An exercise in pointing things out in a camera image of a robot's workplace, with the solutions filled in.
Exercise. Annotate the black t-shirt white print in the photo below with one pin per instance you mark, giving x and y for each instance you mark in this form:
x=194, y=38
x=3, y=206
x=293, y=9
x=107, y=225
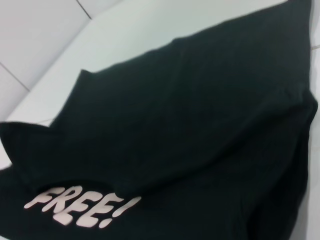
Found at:
x=175, y=112

